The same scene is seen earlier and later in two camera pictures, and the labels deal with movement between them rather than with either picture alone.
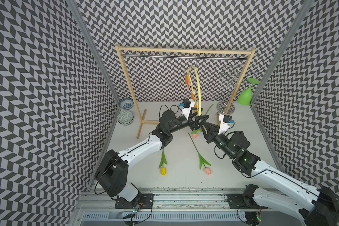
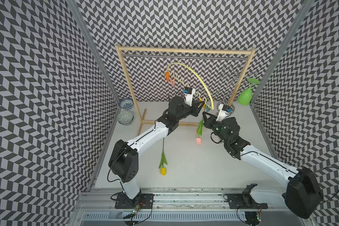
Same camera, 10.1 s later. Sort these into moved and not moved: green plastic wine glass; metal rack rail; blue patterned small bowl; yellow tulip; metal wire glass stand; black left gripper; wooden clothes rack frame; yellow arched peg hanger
Moved: yellow arched peg hanger; black left gripper
Not moved: metal wire glass stand; blue patterned small bowl; metal rack rail; green plastic wine glass; wooden clothes rack frame; yellow tulip
